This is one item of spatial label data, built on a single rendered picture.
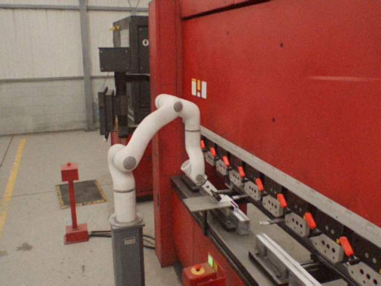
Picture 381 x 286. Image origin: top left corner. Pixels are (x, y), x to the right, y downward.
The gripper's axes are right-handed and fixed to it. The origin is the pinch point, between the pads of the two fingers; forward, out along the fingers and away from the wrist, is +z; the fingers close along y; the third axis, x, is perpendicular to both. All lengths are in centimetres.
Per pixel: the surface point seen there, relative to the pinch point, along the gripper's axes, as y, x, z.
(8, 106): 701, 190, -117
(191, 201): 2.9, 13.8, -8.8
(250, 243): -35.4, 5.3, 15.2
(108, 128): 103, 24, -56
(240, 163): -24.0, -21.5, -19.8
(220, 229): -15.2, 12.5, 8.9
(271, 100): -53, -47, -49
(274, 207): -62, -15, -12
